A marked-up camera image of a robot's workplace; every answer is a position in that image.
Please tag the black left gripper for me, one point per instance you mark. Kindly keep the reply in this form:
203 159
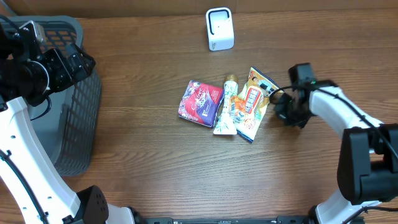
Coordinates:
68 76

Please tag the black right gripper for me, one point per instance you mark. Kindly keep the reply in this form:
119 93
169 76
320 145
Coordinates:
281 113

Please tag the yellow snack bag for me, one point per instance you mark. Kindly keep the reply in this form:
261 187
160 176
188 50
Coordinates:
256 92

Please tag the white green tube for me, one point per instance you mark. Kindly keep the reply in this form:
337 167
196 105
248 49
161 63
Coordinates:
225 124

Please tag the purple red tissue pack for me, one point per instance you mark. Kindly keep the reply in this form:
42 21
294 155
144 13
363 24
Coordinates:
200 103

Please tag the small orange white box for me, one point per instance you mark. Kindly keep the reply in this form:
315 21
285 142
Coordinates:
237 109

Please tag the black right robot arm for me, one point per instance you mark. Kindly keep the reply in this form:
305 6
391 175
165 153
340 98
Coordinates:
367 166

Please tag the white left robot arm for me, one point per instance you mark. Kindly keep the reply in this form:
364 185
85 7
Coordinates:
26 169

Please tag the white barcode scanner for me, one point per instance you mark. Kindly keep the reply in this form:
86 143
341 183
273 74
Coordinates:
219 24

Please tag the dark grey plastic basket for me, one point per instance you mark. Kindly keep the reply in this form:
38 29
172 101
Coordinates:
65 122

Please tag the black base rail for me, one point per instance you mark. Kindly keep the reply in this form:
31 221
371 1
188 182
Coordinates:
227 221

